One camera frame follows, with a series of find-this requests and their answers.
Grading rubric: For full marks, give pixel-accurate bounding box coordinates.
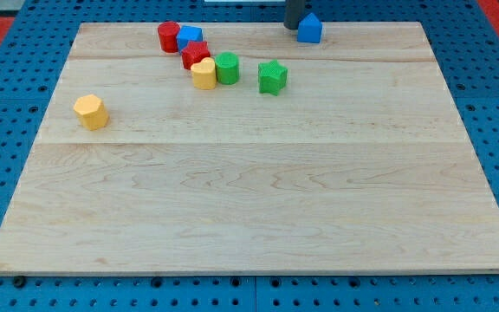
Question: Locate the blue triangle house block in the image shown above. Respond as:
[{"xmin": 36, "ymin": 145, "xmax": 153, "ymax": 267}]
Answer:
[{"xmin": 296, "ymin": 13, "xmax": 323, "ymax": 43}]

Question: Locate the green cylinder block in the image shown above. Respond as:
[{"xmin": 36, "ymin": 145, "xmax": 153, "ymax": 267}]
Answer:
[{"xmin": 215, "ymin": 52, "xmax": 239, "ymax": 85}]

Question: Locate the red cylinder block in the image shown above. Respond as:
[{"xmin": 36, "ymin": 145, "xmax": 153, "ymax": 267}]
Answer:
[{"xmin": 157, "ymin": 21, "xmax": 180, "ymax": 53}]

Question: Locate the yellow heart block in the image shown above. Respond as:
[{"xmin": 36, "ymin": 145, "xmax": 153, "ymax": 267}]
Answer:
[{"xmin": 191, "ymin": 57, "xmax": 217, "ymax": 90}]

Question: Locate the yellow hexagon block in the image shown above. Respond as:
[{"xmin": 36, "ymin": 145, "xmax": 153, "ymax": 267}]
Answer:
[{"xmin": 73, "ymin": 94, "xmax": 109, "ymax": 131}]

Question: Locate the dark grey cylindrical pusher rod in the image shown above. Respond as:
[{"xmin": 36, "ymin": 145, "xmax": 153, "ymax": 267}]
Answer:
[{"xmin": 283, "ymin": 0, "xmax": 305, "ymax": 30}]

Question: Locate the green star block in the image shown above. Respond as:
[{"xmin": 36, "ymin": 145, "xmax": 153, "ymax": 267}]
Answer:
[{"xmin": 258, "ymin": 60, "xmax": 288, "ymax": 96}]

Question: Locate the red star block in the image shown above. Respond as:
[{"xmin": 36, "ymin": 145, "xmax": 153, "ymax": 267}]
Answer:
[{"xmin": 181, "ymin": 41, "xmax": 211, "ymax": 70}]

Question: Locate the blue cube block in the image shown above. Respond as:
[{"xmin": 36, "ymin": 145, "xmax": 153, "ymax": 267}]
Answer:
[{"xmin": 176, "ymin": 25, "xmax": 203, "ymax": 53}]

